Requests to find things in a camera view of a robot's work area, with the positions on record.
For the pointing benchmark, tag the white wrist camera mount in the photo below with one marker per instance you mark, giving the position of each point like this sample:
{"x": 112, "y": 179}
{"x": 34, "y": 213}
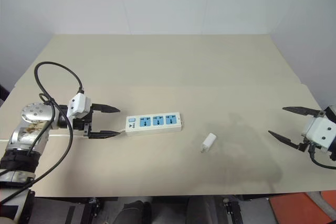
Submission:
{"x": 319, "y": 132}
{"x": 78, "y": 104}

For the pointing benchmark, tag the black table frame bracket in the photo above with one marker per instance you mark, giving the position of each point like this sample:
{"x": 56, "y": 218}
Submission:
{"x": 232, "y": 209}
{"x": 93, "y": 211}

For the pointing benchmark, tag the white plug adapter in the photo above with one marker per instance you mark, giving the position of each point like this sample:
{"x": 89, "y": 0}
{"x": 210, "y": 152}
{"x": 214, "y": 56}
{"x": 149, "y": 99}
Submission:
{"x": 208, "y": 141}

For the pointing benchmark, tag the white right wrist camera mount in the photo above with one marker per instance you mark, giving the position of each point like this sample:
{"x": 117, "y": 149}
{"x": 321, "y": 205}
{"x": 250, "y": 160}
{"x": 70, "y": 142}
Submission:
{"x": 319, "y": 132}

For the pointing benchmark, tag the white power strip blue sockets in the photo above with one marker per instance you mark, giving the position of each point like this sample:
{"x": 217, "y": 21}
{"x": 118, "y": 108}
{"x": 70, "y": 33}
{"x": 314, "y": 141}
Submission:
{"x": 153, "y": 127}

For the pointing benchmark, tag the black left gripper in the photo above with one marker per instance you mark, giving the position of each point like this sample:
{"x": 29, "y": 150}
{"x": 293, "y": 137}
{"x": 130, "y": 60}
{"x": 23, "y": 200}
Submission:
{"x": 82, "y": 124}

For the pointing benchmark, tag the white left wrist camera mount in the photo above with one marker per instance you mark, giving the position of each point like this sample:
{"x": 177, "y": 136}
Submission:
{"x": 78, "y": 104}

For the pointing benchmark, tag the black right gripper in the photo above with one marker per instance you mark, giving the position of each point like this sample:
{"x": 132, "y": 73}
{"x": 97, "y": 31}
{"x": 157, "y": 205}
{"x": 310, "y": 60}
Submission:
{"x": 305, "y": 147}

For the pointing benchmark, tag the dark rounded shape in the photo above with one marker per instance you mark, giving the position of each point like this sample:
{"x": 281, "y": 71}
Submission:
{"x": 134, "y": 212}

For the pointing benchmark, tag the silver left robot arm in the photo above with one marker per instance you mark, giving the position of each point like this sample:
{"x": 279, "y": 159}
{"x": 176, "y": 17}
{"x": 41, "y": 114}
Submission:
{"x": 34, "y": 115}

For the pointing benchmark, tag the dark object at wall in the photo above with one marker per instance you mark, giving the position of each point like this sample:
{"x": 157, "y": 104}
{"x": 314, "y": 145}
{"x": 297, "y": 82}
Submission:
{"x": 4, "y": 94}

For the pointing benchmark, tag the orange object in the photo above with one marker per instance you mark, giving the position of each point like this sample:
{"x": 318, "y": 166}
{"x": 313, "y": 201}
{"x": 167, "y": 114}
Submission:
{"x": 294, "y": 209}

